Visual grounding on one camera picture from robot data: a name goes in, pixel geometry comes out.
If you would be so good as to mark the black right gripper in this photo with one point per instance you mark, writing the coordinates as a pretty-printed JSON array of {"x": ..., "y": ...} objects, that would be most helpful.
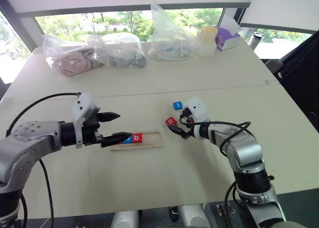
[{"x": 190, "y": 131}]

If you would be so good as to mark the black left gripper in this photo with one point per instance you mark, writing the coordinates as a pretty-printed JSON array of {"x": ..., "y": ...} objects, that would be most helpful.
[{"x": 89, "y": 134}]

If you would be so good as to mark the red letter o block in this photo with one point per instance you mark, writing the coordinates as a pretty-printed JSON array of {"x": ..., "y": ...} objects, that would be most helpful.
[{"x": 170, "y": 121}]

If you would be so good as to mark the blue letter o block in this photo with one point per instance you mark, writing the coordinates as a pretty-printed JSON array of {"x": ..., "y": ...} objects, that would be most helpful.
[{"x": 128, "y": 139}]

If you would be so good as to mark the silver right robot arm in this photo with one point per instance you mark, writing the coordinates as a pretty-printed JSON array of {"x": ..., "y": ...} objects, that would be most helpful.
[{"x": 246, "y": 148}]

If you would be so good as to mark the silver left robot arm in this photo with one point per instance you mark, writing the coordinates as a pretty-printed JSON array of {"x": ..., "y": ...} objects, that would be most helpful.
[{"x": 25, "y": 143}]

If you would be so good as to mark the blue letter t block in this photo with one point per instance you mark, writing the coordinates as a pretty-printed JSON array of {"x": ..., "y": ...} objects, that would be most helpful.
[{"x": 178, "y": 105}]

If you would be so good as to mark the red letter b block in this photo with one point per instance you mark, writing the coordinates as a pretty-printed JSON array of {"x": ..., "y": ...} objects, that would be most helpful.
[{"x": 137, "y": 138}]

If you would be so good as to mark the wooden letter tray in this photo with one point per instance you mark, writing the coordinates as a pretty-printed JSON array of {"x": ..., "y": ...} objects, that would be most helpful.
[{"x": 152, "y": 144}]

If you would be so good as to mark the plastic bag with grey items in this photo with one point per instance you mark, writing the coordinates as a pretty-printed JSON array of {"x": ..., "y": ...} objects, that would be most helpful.
[{"x": 124, "y": 53}]

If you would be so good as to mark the plastic bag with pink items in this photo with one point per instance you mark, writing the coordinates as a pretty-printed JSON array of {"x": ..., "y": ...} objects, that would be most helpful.
[{"x": 72, "y": 61}]

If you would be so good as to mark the white container with yellow cup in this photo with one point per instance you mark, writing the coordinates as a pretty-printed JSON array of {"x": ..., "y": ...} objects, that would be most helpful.
[{"x": 207, "y": 42}]

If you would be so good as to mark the tall clear plastic bag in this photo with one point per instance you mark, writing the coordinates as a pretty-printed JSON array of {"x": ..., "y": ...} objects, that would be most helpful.
[{"x": 169, "y": 38}]

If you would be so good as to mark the grey rounded shape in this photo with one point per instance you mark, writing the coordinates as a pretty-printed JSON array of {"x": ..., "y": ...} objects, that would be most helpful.
[
  {"x": 124, "y": 219},
  {"x": 193, "y": 216}
]

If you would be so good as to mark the purple tissue box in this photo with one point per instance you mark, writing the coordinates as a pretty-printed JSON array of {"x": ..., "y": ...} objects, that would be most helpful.
[{"x": 226, "y": 39}]

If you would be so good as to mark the silver travel mug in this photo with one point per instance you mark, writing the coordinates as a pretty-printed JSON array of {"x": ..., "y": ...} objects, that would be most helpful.
[{"x": 256, "y": 39}]

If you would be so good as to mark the black chair with jacket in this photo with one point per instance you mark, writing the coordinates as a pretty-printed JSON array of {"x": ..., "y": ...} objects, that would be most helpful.
[{"x": 301, "y": 73}]

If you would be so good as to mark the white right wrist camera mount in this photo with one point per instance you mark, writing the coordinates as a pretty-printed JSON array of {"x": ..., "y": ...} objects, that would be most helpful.
[{"x": 198, "y": 109}]

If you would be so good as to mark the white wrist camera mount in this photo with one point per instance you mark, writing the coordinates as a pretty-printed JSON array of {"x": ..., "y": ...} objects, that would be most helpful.
[
  {"x": 198, "y": 109},
  {"x": 83, "y": 105}
]

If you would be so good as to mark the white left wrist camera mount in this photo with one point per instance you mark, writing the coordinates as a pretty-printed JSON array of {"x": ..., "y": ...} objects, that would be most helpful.
[{"x": 83, "y": 105}]

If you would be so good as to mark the metal bracket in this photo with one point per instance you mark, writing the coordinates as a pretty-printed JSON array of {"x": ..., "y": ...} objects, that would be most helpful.
[{"x": 225, "y": 210}]

